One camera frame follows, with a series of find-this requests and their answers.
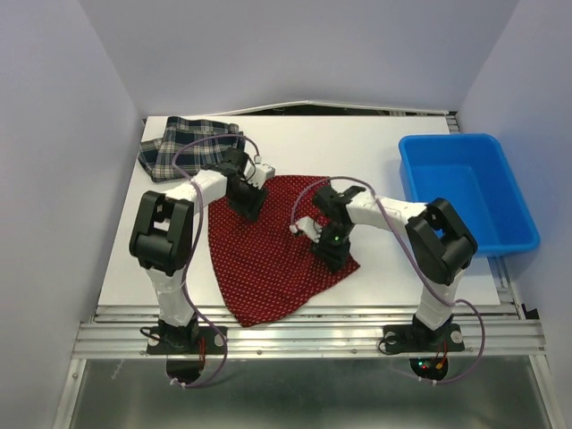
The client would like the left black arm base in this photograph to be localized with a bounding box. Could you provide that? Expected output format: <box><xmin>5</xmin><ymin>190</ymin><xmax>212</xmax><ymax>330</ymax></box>
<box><xmin>139</xmin><ymin>325</ymin><xmax>228</xmax><ymax>389</ymax></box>

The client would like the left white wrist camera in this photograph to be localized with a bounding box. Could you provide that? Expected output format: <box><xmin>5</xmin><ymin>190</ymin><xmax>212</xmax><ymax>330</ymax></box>
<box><xmin>245</xmin><ymin>164</ymin><xmax>275</xmax><ymax>189</ymax></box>

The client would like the navy plaid pleated skirt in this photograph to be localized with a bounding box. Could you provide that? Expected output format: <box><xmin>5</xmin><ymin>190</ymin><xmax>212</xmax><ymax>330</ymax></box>
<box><xmin>138</xmin><ymin>115</ymin><xmax>247</xmax><ymax>184</ymax></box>

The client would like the blue plastic bin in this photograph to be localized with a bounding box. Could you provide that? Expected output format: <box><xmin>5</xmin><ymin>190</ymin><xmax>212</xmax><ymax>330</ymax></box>
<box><xmin>399</xmin><ymin>134</ymin><xmax>540</xmax><ymax>257</ymax></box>

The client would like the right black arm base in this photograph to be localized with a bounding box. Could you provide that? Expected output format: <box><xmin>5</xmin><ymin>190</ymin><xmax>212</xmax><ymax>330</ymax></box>
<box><xmin>377</xmin><ymin>324</ymin><xmax>465</xmax><ymax>383</ymax></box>

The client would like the red polka dot skirt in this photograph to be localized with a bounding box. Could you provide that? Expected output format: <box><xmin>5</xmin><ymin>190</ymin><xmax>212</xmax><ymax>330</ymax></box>
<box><xmin>207</xmin><ymin>175</ymin><xmax>359</xmax><ymax>327</ymax></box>

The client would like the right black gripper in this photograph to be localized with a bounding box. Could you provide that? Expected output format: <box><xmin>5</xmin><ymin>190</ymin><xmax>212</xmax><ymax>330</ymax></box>
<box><xmin>308</xmin><ymin>221</ymin><xmax>354</xmax><ymax>275</ymax></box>

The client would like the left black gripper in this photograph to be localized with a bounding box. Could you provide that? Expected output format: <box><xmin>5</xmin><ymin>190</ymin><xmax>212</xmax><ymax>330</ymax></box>
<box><xmin>226</xmin><ymin>175</ymin><xmax>270</xmax><ymax>223</ymax></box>

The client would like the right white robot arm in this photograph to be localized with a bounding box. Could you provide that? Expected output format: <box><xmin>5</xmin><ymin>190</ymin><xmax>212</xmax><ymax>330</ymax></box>
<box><xmin>296</xmin><ymin>185</ymin><xmax>478</xmax><ymax>349</ymax></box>

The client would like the aluminium rail frame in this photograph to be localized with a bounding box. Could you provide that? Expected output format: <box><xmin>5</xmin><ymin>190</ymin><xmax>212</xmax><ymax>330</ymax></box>
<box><xmin>55</xmin><ymin>253</ymin><xmax>566</xmax><ymax>428</ymax></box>

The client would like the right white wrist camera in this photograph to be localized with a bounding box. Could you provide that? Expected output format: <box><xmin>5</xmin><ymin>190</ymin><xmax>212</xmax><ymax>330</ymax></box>
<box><xmin>289</xmin><ymin>216</ymin><xmax>323</xmax><ymax>243</ymax></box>

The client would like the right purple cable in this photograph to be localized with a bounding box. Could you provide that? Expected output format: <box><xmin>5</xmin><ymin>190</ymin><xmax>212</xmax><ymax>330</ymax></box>
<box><xmin>290</xmin><ymin>176</ymin><xmax>488</xmax><ymax>386</ymax></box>

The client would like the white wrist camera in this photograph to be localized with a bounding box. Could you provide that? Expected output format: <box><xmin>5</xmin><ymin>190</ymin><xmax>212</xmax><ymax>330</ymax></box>
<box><xmin>245</xmin><ymin>164</ymin><xmax>275</xmax><ymax>189</ymax></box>
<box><xmin>289</xmin><ymin>216</ymin><xmax>323</xmax><ymax>243</ymax></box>

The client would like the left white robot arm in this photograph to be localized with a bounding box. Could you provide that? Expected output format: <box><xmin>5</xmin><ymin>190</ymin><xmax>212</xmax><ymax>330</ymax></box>
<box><xmin>129</xmin><ymin>148</ymin><xmax>275</xmax><ymax>355</ymax></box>

